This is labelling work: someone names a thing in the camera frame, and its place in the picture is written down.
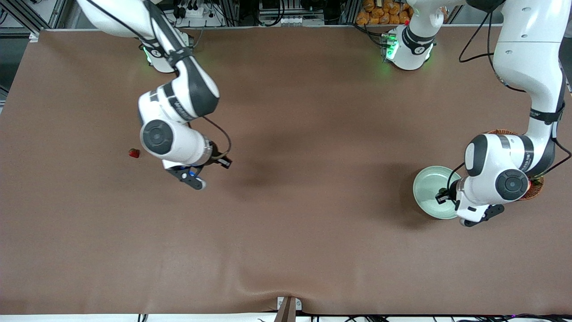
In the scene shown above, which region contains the pale green plate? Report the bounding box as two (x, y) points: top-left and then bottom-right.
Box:
(412, 165), (463, 220)

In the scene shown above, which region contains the brown wicker basket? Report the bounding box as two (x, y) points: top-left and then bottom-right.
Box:
(486, 129), (545, 201)

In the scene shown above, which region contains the brown table mat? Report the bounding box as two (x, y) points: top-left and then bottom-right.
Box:
(0, 25), (572, 316)

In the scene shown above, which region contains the white power strip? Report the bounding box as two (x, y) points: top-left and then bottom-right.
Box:
(177, 2), (224, 27)

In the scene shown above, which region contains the white terminal block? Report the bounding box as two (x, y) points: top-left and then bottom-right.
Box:
(279, 17), (325, 27)

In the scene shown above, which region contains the orange bread rolls pile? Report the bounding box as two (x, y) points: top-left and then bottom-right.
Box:
(356, 0), (414, 25)

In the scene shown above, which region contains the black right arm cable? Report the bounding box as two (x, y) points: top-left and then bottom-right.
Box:
(85, 0), (232, 161)

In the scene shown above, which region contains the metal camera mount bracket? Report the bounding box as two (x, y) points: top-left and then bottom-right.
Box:
(273, 296), (303, 322)

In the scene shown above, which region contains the aluminium frame strut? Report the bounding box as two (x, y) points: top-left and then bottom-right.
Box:
(0, 0), (67, 43)

